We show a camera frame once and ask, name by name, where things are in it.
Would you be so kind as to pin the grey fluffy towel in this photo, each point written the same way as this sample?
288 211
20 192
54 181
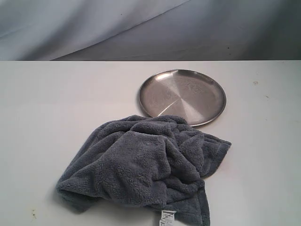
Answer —
157 163

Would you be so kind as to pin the round stainless steel plate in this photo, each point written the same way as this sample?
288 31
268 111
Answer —
194 96

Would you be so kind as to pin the grey fabric backdrop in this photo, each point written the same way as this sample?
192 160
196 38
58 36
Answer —
150 30

